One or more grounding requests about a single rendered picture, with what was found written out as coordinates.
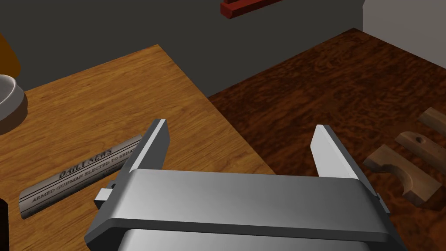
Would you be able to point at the wooden table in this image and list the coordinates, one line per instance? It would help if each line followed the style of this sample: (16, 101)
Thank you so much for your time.
(115, 104)

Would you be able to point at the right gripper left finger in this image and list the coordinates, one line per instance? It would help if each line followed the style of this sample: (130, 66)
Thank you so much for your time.
(150, 150)

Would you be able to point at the brown wooden chair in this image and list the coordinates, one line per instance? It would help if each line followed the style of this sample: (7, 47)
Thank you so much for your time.
(407, 164)

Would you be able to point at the orange rounded object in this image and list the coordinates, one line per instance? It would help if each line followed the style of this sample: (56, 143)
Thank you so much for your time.
(7, 59)

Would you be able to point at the grey bowl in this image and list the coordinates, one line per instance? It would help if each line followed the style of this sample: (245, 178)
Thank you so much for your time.
(8, 97)

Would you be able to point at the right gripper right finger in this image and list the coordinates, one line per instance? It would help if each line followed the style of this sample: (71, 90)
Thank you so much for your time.
(329, 153)

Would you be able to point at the rolled grey newspaper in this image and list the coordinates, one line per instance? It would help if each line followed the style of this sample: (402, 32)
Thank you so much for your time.
(75, 176)

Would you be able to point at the red wooden shelf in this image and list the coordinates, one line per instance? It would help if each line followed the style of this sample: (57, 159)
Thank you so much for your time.
(244, 7)

